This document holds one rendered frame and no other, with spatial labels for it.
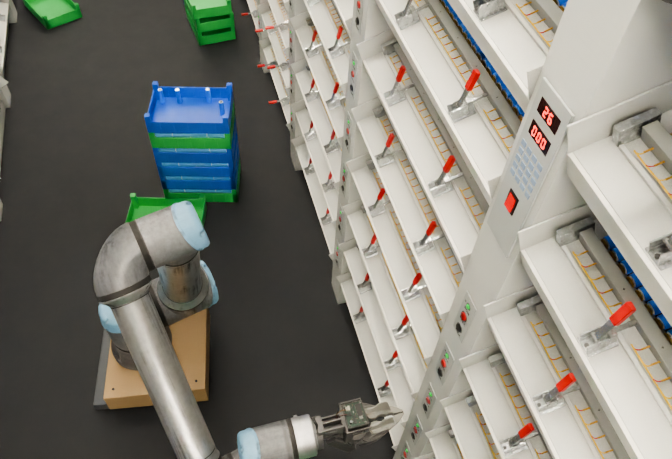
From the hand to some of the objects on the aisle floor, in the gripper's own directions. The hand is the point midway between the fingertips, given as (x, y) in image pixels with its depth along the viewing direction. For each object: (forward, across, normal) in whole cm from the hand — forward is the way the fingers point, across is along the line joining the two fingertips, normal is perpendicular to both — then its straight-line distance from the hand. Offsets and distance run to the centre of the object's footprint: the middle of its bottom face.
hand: (397, 414), depth 142 cm
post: (+17, 0, +61) cm, 64 cm away
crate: (-51, +118, +61) cm, 142 cm away
